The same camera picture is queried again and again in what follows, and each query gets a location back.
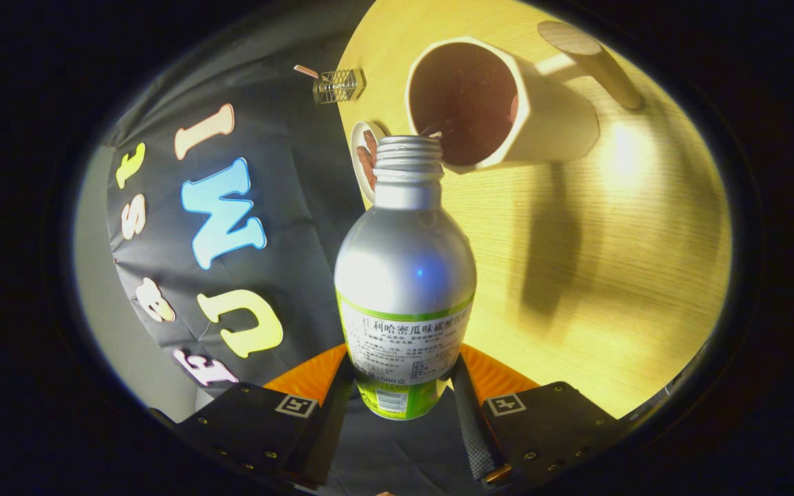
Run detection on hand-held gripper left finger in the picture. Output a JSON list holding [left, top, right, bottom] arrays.
[[152, 343, 356, 491]]

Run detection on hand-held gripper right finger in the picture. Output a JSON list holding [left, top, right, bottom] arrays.
[[451, 343, 629, 491]]

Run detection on silver green juice bottle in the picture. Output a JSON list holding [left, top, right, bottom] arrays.
[[334, 135, 477, 421]]

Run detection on beige cup with wooden handle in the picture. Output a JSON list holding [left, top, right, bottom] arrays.
[[405, 21, 646, 174]]

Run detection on wooden table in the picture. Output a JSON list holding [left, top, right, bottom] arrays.
[[337, 0, 733, 420]]

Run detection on black backdrop cloth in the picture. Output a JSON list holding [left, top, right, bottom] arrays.
[[106, 0, 480, 496]]

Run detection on white round plate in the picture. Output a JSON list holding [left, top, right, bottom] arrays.
[[351, 121, 387, 207]]

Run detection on wire mesh holder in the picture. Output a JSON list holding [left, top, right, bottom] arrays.
[[312, 68, 367, 105]]

